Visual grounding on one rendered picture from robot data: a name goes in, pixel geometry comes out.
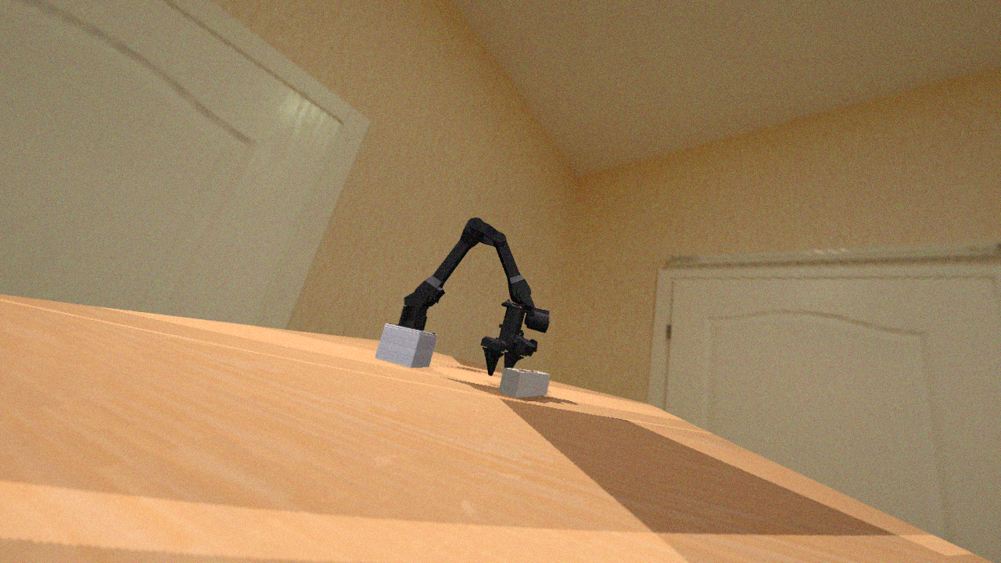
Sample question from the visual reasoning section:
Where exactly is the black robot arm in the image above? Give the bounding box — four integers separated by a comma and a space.
396, 217, 550, 357

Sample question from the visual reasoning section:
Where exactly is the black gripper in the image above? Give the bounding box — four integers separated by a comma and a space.
480, 321, 524, 377

